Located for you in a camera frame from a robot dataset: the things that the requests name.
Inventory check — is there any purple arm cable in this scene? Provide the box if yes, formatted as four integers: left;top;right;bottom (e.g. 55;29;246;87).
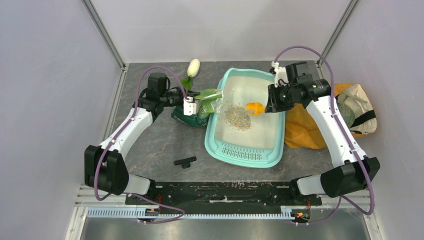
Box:
93;65;186;226
273;45;376;226

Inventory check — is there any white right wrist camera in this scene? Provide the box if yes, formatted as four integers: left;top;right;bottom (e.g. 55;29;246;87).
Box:
270;61;289;88

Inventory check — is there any black bag clip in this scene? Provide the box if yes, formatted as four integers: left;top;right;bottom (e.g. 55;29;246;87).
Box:
173;156;197;169

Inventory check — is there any orange cloth bag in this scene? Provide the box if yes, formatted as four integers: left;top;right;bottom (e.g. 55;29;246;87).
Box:
284;83;378;150

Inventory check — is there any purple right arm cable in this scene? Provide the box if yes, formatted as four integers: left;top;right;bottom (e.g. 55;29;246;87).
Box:
273;45;376;226

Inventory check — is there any orange plastic scoop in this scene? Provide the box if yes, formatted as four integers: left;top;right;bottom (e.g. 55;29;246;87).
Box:
245;102;266;116

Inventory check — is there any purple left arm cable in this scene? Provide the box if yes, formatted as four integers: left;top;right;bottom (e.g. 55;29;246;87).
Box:
93;65;186;226

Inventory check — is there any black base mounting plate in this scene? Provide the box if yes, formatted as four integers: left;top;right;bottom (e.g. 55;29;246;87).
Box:
145;181;322;215

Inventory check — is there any green litter bag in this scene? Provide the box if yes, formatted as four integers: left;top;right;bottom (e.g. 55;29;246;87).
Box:
171;88;224;128

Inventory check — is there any white toy radish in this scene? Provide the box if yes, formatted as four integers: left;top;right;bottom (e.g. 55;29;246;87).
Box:
180;58;201;90

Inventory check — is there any green netted melon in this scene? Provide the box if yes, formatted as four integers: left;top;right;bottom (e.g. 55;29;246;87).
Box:
337;103;356;128

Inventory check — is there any teal plastic litter box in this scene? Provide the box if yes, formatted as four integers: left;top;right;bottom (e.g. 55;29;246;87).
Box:
204;68;286;168

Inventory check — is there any white slotted cable duct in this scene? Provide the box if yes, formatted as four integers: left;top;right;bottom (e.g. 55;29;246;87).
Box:
86;207;295;220

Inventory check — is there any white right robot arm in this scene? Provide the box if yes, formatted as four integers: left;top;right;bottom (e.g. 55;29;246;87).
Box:
264;61;381;205

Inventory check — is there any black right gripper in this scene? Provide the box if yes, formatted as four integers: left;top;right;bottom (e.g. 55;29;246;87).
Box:
265;82;301;113

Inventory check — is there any grey litter granules pile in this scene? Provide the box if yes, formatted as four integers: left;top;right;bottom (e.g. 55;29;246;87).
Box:
224;104;252;131

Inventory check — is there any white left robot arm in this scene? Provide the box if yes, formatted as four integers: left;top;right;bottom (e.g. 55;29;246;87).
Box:
84;72;200;204

